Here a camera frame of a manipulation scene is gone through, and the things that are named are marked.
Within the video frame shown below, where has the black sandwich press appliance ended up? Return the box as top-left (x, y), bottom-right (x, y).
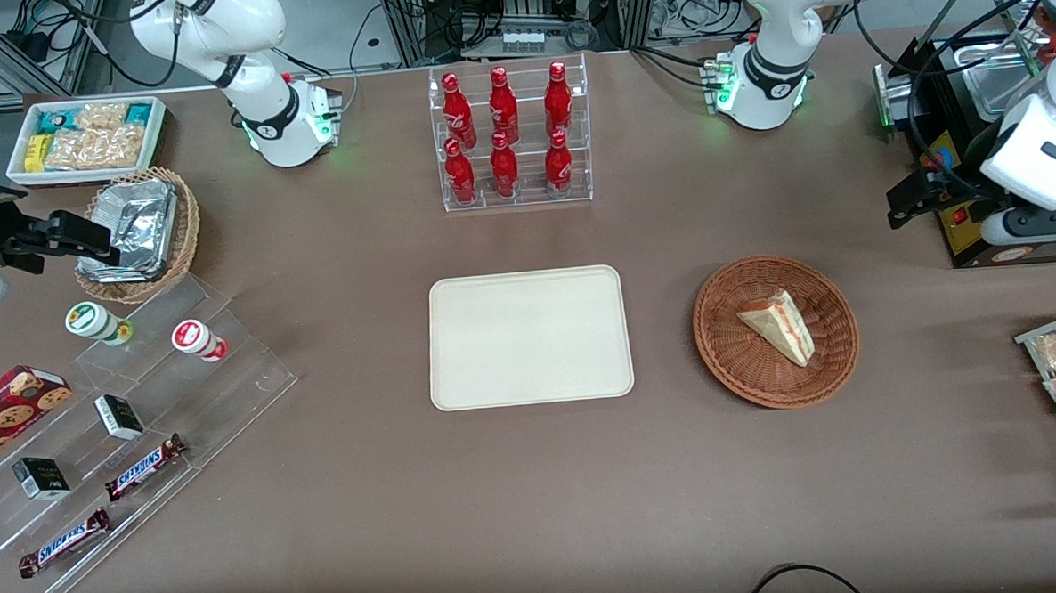
top-left (870, 0), bottom-right (1056, 272)

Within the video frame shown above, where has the red cookie box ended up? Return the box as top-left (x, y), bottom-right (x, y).
top-left (0, 361), bottom-right (77, 473)

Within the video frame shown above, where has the white power strip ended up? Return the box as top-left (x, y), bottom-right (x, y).
top-left (499, 28), bottom-right (548, 55)

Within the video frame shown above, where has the triangle sandwich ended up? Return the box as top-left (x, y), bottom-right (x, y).
top-left (735, 288), bottom-right (818, 371)

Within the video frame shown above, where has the light wicker basket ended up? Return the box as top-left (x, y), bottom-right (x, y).
top-left (69, 165), bottom-right (205, 307)

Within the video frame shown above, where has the white rectangular snack bin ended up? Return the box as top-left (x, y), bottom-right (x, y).
top-left (3, 95), bottom-right (171, 188)

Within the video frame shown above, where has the red cola bottle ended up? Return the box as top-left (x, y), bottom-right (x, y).
top-left (443, 136), bottom-right (478, 207)
top-left (488, 130), bottom-right (521, 200)
top-left (440, 70), bottom-right (479, 150)
top-left (542, 60), bottom-right (574, 139)
top-left (542, 130), bottom-right (575, 199)
top-left (487, 64), bottom-right (522, 147)

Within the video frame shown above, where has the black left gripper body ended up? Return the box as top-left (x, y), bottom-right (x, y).
top-left (922, 162), bottom-right (1009, 225)

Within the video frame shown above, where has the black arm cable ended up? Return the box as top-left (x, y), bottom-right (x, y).
top-left (852, 0), bottom-right (1052, 196)

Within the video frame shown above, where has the small black box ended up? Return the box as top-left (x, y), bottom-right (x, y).
top-left (10, 456), bottom-right (72, 503)
top-left (93, 393), bottom-right (147, 443)

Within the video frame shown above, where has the green lidded cup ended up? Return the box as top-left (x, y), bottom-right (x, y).
top-left (64, 299), bottom-right (135, 348)

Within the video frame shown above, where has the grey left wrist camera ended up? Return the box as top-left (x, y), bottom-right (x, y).
top-left (978, 205), bottom-right (1056, 248)

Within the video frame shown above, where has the clear acrylic bottle rack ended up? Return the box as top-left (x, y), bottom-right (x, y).
top-left (426, 53), bottom-right (596, 215)

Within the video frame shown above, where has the aluminium frame rack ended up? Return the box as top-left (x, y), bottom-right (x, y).
top-left (370, 0), bottom-right (662, 69)

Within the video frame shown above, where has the Snickers bar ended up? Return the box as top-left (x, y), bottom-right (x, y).
top-left (15, 508), bottom-right (114, 580)
top-left (101, 433), bottom-right (191, 504)

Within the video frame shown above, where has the beige plastic tray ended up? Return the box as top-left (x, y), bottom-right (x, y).
top-left (425, 264), bottom-right (637, 414)

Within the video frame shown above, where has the clear acrylic stepped display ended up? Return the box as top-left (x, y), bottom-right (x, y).
top-left (0, 268), bottom-right (309, 593)

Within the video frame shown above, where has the black cable loop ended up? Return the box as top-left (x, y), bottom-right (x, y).
top-left (739, 560), bottom-right (873, 593)

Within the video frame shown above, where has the clear bag of crackers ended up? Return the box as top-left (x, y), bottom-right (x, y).
top-left (74, 101), bottom-right (131, 133)
top-left (43, 125), bottom-right (146, 173)

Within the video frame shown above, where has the red lidded cup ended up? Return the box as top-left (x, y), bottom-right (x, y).
top-left (170, 318), bottom-right (230, 365)

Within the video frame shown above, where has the brown wicker basket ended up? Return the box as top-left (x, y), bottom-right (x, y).
top-left (689, 251), bottom-right (864, 414)

